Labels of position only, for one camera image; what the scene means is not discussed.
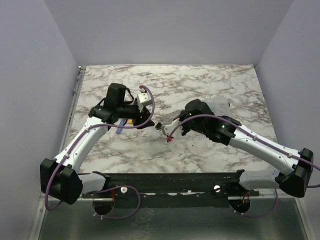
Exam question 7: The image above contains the black key tag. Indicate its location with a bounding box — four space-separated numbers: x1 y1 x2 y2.
155 122 162 130

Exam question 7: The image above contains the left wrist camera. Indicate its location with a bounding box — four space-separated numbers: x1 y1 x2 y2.
136 92 152 113

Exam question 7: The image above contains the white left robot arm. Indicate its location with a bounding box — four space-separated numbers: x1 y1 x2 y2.
40 83 155 205

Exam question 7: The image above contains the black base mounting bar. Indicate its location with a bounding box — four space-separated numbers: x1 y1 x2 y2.
81 170 259 209

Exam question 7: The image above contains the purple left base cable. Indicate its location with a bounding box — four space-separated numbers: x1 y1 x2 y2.
92 184 140 221

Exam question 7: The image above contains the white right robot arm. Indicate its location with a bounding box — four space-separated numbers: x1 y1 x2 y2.
167 99 315 198

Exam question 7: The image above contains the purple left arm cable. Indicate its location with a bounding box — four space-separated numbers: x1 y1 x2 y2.
44 85 155 211

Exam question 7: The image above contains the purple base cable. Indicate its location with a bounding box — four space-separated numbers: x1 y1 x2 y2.
92 184 140 221
233 188 280 218

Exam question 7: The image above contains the clear plastic box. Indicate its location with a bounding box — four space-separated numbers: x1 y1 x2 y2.
204 97 232 117

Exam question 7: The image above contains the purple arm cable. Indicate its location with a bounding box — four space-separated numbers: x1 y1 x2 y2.
166 113 320 188
44 85 155 211

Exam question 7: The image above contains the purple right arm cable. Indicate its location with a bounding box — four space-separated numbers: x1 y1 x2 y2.
166 113 320 188

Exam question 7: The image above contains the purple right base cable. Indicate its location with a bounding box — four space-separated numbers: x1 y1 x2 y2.
233 188 280 218

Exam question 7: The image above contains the blue red screwdriver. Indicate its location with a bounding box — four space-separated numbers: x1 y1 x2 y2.
116 119 127 135

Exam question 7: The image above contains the aluminium table edge rail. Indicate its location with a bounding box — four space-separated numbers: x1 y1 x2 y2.
28 65 86 240

